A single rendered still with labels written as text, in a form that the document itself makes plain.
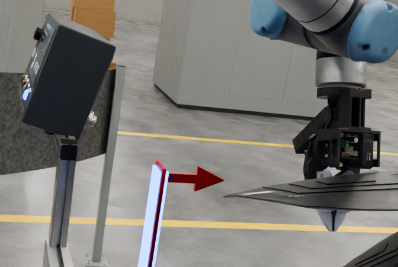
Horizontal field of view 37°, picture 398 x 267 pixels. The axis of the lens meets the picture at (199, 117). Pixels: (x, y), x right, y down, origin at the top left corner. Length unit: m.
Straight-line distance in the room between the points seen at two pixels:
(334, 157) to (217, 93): 6.08
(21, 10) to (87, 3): 3.87
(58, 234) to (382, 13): 0.69
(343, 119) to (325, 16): 0.22
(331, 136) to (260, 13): 0.20
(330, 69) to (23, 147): 1.70
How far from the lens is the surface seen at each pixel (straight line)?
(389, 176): 0.68
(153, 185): 0.53
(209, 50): 6.79
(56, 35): 1.07
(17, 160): 2.40
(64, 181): 1.08
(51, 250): 1.11
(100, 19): 8.62
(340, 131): 0.86
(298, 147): 0.97
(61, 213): 1.10
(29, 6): 4.76
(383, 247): 0.88
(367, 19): 0.71
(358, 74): 0.88
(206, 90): 6.86
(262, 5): 0.83
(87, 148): 2.65
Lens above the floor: 1.35
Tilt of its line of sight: 12 degrees down
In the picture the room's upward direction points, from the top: 9 degrees clockwise
